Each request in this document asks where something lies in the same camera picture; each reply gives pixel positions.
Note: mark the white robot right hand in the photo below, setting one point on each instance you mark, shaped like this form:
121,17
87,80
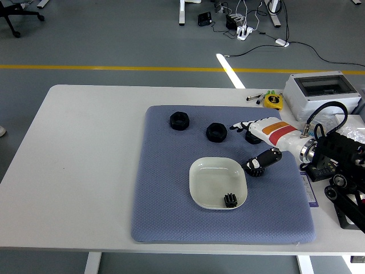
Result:
276,132

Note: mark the small black hex nut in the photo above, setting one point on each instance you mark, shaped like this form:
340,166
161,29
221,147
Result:
252,140

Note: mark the large black gear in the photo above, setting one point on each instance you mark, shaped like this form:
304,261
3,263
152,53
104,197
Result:
256,172

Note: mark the small black gear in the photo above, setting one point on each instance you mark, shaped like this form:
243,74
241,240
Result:
230,200

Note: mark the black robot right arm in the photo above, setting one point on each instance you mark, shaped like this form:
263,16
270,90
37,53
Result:
342,145

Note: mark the medium black hex nut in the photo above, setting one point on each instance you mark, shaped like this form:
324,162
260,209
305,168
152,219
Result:
211,136

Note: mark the white flat box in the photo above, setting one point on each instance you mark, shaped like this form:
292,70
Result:
355,120

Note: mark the large black hex nut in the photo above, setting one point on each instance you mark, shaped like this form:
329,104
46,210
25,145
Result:
174,125

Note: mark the black box on floor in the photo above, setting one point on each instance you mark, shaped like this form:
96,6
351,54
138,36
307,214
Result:
204,19

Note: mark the yellow tape measure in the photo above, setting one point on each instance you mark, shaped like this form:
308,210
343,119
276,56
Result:
272,100

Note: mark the black marker pen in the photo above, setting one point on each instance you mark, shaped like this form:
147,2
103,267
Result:
259,100

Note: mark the green small tool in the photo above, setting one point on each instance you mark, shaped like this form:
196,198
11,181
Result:
270,92

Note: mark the black silver pen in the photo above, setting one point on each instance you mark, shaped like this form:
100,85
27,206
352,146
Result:
252,97

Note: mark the clear bag of parts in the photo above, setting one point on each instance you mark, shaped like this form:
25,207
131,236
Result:
328,118

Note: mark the black digital scale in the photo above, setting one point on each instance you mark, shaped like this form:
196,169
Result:
322,171

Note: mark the purple label card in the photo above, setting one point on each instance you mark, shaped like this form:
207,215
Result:
309,191

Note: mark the clear bag of screws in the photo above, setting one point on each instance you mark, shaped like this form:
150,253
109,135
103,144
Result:
355,132

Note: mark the white square plate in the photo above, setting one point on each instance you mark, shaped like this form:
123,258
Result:
211,179

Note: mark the white floor adapter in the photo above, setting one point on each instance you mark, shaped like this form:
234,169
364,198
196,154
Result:
281,42

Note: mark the white power strip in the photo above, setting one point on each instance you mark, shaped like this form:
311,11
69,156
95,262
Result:
243,32

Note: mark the white desk leg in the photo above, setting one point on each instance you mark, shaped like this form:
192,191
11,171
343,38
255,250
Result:
182,11
273,15

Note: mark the blue-grey textured mat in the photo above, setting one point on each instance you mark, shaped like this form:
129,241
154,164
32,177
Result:
165,185

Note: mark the white table leg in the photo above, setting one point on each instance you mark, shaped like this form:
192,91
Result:
92,264
305,265

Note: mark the black table control panel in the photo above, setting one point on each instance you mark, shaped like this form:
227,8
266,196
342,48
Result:
357,259

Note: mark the white shoe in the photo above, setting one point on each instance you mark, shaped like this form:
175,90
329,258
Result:
1,131

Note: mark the black office chair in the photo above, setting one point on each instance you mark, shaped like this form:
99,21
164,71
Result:
8,12

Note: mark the grey electrical enclosure box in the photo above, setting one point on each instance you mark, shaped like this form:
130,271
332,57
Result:
293,88

